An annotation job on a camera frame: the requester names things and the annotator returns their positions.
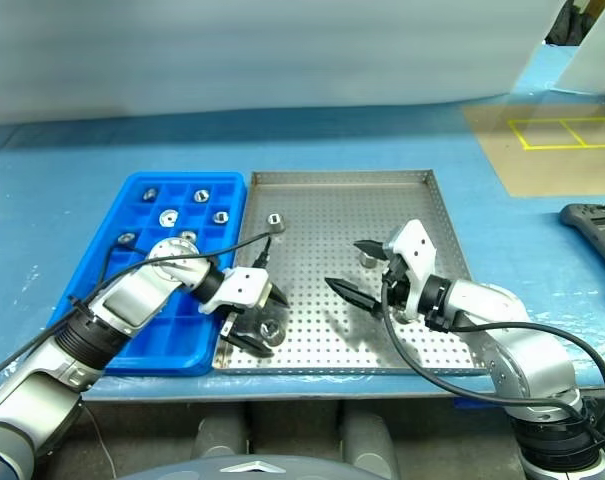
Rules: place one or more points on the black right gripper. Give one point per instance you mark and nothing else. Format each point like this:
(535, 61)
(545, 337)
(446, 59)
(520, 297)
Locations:
(396, 287)

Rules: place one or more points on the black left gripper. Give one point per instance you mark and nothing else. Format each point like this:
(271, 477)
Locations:
(247, 322)

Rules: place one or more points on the silver metal roller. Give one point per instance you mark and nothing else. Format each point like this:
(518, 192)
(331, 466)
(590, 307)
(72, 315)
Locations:
(148, 194)
(187, 235)
(169, 218)
(200, 195)
(126, 238)
(221, 217)
(367, 261)
(271, 332)

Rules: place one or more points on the metal nut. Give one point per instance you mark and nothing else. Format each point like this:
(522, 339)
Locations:
(276, 222)

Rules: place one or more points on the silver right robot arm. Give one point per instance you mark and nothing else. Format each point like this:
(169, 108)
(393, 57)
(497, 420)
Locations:
(532, 360)

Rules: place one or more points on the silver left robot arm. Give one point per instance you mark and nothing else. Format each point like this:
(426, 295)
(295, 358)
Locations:
(127, 295)

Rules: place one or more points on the perforated steel tray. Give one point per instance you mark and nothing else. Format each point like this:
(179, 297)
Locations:
(332, 215)

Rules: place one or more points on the blue plastic compartment tray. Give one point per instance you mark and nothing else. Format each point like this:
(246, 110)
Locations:
(152, 351)

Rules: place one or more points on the dark grey rounded shape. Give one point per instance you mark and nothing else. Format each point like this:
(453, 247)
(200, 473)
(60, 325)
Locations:
(367, 442)
(219, 440)

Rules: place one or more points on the grey cover with emblem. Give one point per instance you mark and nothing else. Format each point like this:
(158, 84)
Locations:
(247, 469)

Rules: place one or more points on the brown cardboard mat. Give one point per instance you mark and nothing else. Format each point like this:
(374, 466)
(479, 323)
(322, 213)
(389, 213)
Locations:
(547, 170)

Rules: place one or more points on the black handheld remote device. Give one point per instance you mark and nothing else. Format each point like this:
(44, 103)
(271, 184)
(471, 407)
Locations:
(597, 230)

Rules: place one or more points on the large white backdrop board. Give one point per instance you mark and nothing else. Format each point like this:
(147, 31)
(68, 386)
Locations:
(232, 50)

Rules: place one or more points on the small white leaning board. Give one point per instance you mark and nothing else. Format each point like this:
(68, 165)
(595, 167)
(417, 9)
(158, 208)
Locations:
(599, 50)

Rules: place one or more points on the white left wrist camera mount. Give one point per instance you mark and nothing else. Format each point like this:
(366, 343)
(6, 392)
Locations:
(242, 287)

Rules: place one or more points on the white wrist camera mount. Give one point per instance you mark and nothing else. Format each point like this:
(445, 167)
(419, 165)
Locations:
(242, 287)
(417, 245)

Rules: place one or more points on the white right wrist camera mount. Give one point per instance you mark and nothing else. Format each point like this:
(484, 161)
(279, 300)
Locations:
(417, 245)

